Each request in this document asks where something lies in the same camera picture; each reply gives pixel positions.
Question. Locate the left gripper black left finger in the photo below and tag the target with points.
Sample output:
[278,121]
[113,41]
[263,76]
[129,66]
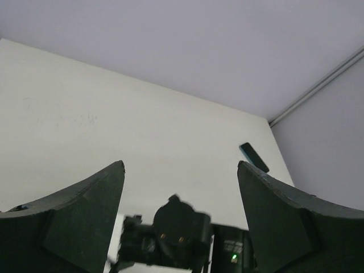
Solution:
[67,231]

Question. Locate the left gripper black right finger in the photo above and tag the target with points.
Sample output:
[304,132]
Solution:
[293,231]

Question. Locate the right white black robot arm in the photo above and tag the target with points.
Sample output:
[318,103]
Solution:
[183,238]

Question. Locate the right aluminium frame post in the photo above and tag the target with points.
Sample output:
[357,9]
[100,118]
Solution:
[332,75]

